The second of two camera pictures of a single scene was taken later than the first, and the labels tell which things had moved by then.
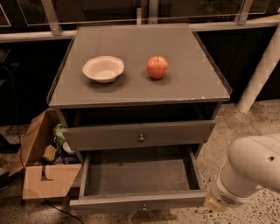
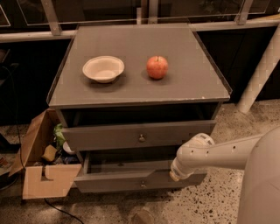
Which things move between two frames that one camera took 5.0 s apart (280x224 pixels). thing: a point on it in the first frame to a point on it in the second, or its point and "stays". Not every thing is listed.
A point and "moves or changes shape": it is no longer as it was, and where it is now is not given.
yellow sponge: x=49 y=152 stays
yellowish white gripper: x=227 y=194 to x=177 y=171
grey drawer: x=139 y=178 moves or changes shape
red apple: x=157 y=66 stays
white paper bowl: x=104 y=69 stays
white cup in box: x=66 y=148 stays
